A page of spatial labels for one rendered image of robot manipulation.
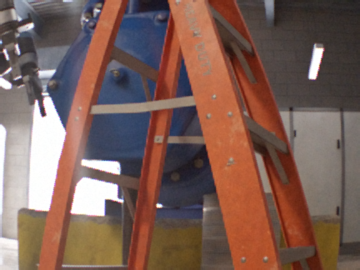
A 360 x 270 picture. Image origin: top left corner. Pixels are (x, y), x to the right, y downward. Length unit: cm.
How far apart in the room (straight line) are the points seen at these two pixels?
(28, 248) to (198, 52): 194
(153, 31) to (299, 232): 86
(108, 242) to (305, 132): 433
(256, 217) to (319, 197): 547
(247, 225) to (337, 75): 756
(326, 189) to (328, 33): 332
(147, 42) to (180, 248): 116
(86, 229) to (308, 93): 614
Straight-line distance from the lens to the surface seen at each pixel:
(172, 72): 155
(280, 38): 856
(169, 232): 250
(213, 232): 212
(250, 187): 94
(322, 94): 827
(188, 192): 263
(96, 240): 260
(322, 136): 651
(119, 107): 115
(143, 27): 175
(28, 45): 189
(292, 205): 137
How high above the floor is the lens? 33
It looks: 12 degrees up
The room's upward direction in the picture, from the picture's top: 2 degrees clockwise
